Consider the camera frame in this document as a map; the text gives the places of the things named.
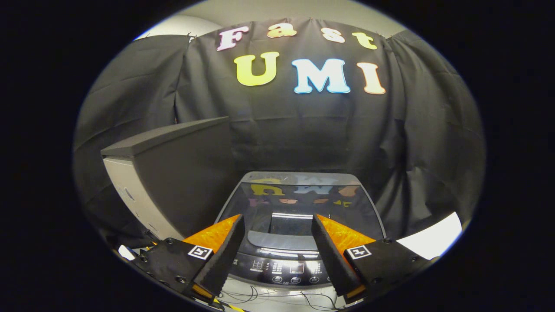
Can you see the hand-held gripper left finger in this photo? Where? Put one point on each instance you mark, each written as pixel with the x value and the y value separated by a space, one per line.
pixel 225 255

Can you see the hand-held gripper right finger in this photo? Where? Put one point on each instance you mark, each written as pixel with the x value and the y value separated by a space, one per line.
pixel 331 260

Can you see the grey washing machine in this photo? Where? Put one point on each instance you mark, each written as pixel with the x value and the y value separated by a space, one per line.
pixel 295 268

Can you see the grey cabinet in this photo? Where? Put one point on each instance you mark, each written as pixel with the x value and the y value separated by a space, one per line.
pixel 182 173

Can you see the small white object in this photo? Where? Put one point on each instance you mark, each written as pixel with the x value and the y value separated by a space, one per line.
pixel 126 252

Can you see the white flat board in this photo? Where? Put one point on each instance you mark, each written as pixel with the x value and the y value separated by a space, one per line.
pixel 433 236

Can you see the black backdrop cloth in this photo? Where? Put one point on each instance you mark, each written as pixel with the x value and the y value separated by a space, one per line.
pixel 303 130

